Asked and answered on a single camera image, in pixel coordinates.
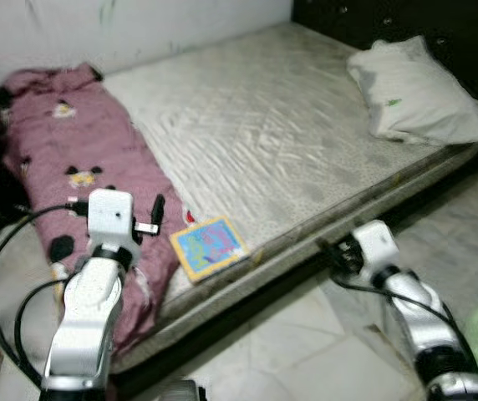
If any white quilted mattress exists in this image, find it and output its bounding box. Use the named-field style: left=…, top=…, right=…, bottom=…
left=97, top=21, right=478, bottom=373

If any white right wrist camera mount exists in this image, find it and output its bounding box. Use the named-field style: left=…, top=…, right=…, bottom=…
left=352, top=220, right=400, bottom=277

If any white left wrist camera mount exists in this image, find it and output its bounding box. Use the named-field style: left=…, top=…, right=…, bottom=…
left=87, top=189, right=133, bottom=251

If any colourful children's board book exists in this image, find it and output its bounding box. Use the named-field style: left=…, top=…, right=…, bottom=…
left=170, top=216, right=250, bottom=282

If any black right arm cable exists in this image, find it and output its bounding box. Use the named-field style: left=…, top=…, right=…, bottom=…
left=327, top=272, right=478, bottom=368

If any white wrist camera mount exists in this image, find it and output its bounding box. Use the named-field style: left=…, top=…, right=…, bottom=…
left=352, top=220, right=400, bottom=277
left=87, top=189, right=133, bottom=251

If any black tufted headboard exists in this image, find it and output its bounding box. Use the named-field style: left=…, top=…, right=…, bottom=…
left=291, top=0, right=478, bottom=109

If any black left camera cable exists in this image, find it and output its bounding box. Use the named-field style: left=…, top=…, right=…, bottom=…
left=0, top=199, right=89, bottom=389

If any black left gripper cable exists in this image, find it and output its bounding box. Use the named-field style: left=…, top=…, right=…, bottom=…
left=13, top=276, right=77, bottom=377

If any white pillow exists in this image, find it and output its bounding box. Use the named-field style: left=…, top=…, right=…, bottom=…
left=346, top=36, right=478, bottom=147

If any mauve cartoon print blanket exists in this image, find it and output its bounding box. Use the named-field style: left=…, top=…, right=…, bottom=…
left=0, top=63, right=190, bottom=356

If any silver left robot leg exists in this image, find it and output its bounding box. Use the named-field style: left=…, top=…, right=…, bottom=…
left=160, top=380, right=206, bottom=401

